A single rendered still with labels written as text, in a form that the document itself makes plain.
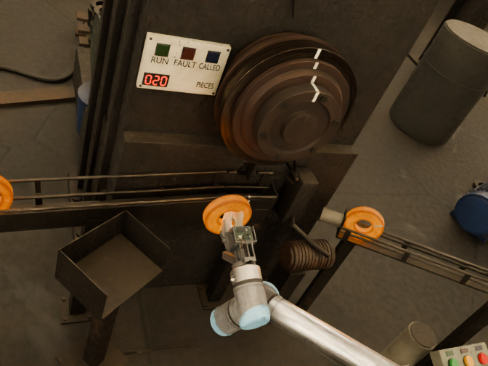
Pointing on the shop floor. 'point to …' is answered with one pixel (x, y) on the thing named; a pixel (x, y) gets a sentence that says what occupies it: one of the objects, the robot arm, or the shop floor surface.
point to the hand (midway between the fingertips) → (229, 210)
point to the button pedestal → (438, 357)
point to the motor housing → (299, 263)
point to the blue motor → (473, 212)
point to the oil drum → (444, 84)
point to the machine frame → (181, 11)
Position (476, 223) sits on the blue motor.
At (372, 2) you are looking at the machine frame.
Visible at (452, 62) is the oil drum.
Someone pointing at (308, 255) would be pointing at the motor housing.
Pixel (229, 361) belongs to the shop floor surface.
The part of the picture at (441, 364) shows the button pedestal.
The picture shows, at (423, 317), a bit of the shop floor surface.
